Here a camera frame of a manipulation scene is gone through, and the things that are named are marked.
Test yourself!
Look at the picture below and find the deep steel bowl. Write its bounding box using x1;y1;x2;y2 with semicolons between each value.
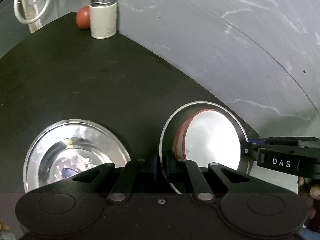
158;101;253;194

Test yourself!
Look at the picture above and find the white bowl red rim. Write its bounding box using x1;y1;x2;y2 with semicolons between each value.
172;108;241;170

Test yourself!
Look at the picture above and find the steel plate with sticker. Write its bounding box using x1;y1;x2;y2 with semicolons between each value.
23;119;131;192

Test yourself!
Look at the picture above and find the operator hand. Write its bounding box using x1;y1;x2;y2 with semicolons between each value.
297;177;319;219

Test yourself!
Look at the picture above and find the red ball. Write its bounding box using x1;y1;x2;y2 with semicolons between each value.
76;6;90;29

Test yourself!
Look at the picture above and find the white steel thermos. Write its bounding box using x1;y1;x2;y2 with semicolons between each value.
89;0;118;39

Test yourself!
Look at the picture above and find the white hose loop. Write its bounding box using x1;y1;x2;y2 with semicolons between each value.
13;0;52;25

